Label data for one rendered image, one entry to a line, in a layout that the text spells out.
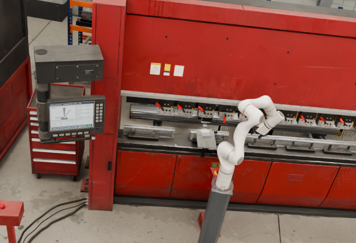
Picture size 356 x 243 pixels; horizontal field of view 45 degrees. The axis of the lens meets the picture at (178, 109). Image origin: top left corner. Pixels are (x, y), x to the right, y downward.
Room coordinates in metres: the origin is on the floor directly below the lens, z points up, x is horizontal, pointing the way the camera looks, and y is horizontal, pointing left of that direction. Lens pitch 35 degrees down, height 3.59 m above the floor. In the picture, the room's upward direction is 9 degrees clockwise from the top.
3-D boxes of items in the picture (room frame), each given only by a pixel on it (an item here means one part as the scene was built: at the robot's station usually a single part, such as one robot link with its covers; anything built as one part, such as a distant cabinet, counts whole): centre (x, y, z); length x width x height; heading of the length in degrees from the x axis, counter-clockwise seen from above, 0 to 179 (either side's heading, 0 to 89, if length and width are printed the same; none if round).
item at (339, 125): (3.65, -1.66, 1.26); 0.15 x 0.09 x 0.17; 98
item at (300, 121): (3.59, -1.26, 1.26); 0.15 x 0.09 x 0.17; 98
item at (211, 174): (3.12, -0.52, 0.75); 0.20 x 0.16 x 0.18; 106
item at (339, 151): (3.60, -1.69, 0.89); 0.30 x 0.05 x 0.03; 98
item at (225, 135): (3.47, -0.35, 0.92); 0.39 x 0.06 x 0.10; 98
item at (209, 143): (3.32, -0.31, 1.00); 0.26 x 0.18 x 0.01; 8
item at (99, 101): (2.82, 0.81, 1.42); 0.45 x 0.12 x 0.36; 113
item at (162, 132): (3.39, 0.25, 0.92); 0.50 x 0.06 x 0.10; 98
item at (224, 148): (2.74, -0.45, 1.30); 0.19 x 0.12 x 0.24; 46
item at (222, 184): (2.72, -0.48, 1.09); 0.19 x 0.19 x 0.18
